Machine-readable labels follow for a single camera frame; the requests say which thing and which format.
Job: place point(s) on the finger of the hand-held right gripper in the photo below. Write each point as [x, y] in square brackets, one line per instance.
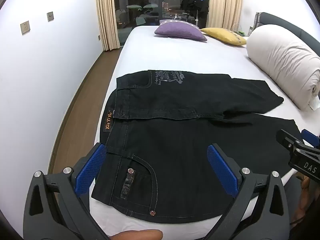
[310, 137]
[287, 140]

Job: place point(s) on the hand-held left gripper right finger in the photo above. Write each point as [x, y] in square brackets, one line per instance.
[222, 171]

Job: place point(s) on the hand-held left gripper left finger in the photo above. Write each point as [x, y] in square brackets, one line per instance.
[89, 171]

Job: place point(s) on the black denim pants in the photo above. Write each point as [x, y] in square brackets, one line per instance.
[175, 142]

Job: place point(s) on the person's right hand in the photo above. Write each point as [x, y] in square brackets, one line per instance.
[307, 192]

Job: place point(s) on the person's left hand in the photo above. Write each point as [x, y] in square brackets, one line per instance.
[136, 235]

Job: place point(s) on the rolled beige duvet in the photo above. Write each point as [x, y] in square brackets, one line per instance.
[282, 62]

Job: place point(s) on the small green item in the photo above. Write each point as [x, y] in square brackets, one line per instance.
[241, 33]

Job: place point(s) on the dark grey headboard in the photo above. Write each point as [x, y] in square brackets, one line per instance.
[285, 22]

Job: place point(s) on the yellow pillow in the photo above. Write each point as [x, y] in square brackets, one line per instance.
[226, 36]

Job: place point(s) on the white bed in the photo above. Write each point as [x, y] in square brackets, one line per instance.
[187, 55]

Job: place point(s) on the purple pillow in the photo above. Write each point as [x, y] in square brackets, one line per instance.
[178, 30]

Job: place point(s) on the beige curtain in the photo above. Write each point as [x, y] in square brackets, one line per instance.
[225, 2]
[106, 15]

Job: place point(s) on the dark clothes on rack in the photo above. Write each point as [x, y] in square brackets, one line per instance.
[193, 6]

